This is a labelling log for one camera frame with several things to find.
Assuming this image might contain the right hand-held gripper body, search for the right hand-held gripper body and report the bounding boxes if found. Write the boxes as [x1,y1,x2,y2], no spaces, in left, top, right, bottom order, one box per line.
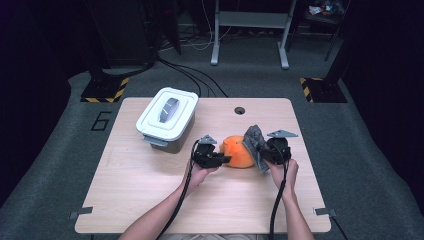
[264,129,299,166]

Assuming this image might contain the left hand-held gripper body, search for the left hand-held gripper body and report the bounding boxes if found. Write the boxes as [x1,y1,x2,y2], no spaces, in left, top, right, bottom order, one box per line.
[192,134,219,170]

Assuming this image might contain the orange plush toy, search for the orange plush toy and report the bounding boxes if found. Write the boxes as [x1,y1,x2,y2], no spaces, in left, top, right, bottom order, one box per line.
[219,134,256,169]

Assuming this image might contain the grey towel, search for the grey towel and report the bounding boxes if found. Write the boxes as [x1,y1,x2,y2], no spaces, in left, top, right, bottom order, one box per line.
[242,124,271,174]

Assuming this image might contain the white lidded storage box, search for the white lidded storage box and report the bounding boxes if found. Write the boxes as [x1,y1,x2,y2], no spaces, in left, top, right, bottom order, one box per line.
[135,86,200,154]

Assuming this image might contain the person's left hand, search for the person's left hand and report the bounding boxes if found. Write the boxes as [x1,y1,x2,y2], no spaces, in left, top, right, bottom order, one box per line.
[181,164,220,198]

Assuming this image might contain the person's right hand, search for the person's right hand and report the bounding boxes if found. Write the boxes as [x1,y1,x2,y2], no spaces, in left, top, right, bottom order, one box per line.
[268,158,300,200]

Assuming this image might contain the black yellow striped stand base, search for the black yellow striped stand base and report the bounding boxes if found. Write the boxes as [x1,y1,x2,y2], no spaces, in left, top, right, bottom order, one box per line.
[80,76,130,104]
[299,77,348,104]

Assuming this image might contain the grey table clamp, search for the grey table clamp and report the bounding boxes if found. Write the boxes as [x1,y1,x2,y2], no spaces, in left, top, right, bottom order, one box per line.
[69,206,94,220]
[314,207,338,218]

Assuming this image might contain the black cabinet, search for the black cabinet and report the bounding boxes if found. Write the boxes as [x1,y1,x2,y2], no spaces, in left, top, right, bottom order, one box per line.
[88,0,158,68]

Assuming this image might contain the colourful clutter on shelf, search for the colourful clutter on shelf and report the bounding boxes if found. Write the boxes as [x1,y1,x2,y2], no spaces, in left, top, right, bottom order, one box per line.
[308,0,346,18]

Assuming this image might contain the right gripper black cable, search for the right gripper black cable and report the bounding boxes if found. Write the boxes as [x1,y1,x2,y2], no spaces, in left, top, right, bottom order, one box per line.
[268,143,290,240]

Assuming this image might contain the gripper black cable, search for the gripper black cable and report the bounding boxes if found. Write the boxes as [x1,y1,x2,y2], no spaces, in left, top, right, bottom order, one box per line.
[268,143,290,240]
[156,139,202,240]

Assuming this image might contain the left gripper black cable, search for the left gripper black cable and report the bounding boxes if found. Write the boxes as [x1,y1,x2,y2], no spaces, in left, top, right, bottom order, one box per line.
[156,139,202,240]

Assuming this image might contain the black floor cables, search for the black floor cables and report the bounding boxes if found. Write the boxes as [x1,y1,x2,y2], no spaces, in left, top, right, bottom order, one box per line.
[156,56,229,98]

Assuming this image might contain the thin black table cable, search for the thin black table cable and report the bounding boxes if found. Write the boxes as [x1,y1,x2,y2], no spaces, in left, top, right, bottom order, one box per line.
[330,215,350,240]

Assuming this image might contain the white floor cables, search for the white floor cables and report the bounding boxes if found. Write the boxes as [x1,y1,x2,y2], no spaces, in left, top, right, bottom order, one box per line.
[159,0,234,52]

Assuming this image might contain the white metal desk frame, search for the white metal desk frame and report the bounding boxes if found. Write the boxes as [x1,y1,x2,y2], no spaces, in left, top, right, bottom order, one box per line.
[210,0,298,70]

